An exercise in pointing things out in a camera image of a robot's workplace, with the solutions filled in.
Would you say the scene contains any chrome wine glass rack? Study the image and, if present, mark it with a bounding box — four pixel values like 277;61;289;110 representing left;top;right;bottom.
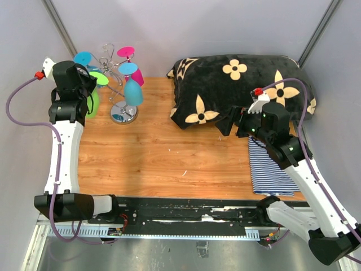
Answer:
87;43;138;124

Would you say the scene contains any black floral pillow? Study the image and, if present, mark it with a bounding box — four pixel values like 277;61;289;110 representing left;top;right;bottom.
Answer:
167;54;316;129

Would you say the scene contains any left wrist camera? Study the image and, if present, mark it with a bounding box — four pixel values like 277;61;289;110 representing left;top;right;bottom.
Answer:
34;58;56;81

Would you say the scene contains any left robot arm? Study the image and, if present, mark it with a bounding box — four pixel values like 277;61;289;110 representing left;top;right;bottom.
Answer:
34;58;121;224

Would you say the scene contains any pink wine glass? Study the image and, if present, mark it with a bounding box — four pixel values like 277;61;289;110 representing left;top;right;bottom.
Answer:
117;46;144;86

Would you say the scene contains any green wine glass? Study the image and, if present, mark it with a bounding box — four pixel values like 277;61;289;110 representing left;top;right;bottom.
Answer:
86;72;109;118

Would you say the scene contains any blue striped cloth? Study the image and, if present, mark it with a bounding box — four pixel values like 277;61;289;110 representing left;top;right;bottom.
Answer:
248;136;300;196

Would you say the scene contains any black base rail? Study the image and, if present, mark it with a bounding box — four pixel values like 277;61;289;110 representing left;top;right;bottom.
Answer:
87;196;314;241

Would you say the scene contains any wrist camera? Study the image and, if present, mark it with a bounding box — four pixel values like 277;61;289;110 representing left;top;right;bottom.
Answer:
247;88;270;114
34;58;56;81

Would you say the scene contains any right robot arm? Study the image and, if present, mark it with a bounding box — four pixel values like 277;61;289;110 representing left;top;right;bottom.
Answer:
215;102;360;265

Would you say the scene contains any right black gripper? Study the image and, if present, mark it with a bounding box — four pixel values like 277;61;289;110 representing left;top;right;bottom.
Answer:
215;105;272;145

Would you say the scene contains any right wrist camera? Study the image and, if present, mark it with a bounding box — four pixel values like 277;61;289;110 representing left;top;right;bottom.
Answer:
247;88;270;114

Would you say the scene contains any light blue wine glass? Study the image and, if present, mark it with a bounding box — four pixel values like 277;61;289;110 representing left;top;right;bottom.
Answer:
124;78;144;106

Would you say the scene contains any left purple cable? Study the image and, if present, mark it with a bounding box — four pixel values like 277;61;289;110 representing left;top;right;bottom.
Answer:
5;76;119;245

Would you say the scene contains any purple cable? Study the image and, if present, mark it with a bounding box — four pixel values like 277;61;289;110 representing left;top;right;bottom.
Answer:
5;76;119;245
261;77;361;263

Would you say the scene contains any dark blue wine glass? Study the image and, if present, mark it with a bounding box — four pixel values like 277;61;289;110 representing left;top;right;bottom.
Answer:
73;51;100;72

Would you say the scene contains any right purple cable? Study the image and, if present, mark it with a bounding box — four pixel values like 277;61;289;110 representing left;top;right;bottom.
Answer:
261;77;361;263

